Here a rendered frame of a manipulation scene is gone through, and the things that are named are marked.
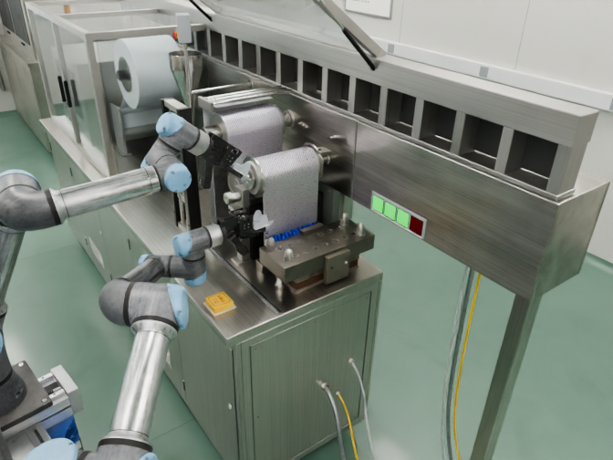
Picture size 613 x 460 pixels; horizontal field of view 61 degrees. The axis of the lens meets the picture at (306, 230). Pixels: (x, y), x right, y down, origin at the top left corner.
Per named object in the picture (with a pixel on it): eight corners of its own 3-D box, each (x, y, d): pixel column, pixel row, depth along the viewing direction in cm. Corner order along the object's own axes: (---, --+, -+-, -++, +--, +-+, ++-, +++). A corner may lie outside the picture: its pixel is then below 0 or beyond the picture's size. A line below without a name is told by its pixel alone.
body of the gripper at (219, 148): (244, 152, 168) (217, 135, 160) (230, 175, 169) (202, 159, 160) (233, 146, 174) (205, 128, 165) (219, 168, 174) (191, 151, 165)
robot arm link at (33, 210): (-10, 211, 122) (190, 158, 141) (-13, 193, 130) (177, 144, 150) (7, 252, 128) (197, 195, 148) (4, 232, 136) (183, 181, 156)
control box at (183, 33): (173, 40, 205) (171, 13, 200) (191, 39, 207) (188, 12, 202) (174, 43, 199) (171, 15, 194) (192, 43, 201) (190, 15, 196)
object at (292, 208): (264, 241, 189) (263, 195, 180) (316, 224, 201) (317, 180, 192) (264, 242, 188) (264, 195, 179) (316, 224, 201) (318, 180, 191)
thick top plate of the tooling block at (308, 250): (259, 261, 186) (259, 247, 183) (346, 230, 207) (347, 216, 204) (285, 283, 175) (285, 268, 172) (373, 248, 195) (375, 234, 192)
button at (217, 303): (205, 303, 176) (204, 297, 175) (223, 297, 179) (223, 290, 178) (214, 314, 171) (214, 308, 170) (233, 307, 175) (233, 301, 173)
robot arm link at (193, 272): (177, 273, 181) (174, 246, 176) (209, 275, 181) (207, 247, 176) (171, 287, 174) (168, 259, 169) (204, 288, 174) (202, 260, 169)
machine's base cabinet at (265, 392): (70, 238, 382) (44, 124, 339) (155, 214, 416) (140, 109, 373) (244, 509, 207) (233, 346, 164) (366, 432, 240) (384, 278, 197)
